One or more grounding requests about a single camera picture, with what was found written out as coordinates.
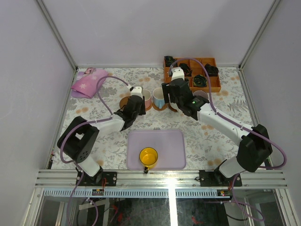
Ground dark rolled sock orange dots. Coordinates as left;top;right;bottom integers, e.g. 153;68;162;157
179;63;192;77

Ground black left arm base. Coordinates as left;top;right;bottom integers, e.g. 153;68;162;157
79;167;117;187

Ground pink mug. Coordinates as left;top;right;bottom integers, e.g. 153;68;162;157
142;89;152;108

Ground dark rolled sock back-left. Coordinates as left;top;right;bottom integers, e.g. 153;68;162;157
164;56;176;67

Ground large dark wooden saucer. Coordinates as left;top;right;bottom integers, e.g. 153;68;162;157
119;97;130;111

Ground purple mug black handle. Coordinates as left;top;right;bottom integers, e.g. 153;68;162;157
193;90;209;100

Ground dark rolled sock green-yellow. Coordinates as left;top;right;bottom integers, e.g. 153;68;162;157
192;74;207;88

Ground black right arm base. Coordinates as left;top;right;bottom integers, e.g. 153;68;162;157
195;166;242;188

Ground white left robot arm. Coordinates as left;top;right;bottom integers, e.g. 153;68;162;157
57;95;146;186

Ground yellow mug black handle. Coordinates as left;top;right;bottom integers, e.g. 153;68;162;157
139;147;158;174

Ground lilac plastic tray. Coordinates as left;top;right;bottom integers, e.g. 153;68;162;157
127;130;186;170

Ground pink folded cloth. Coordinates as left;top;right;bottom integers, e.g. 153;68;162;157
71;67;109;99

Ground light blue mug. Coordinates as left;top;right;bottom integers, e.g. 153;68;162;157
153;88;165;108

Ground wooden compartment box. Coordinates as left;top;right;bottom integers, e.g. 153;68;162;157
164;57;221;93

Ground dark rolled sock right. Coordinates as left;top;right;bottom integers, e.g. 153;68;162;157
205;64;219;77

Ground blue slotted cable duct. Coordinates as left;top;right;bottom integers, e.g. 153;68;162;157
44;188;230;199

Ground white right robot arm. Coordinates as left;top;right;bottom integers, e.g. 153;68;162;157
162;78;272;186

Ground aluminium frame rail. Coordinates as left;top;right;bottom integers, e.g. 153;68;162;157
35;169;288;189

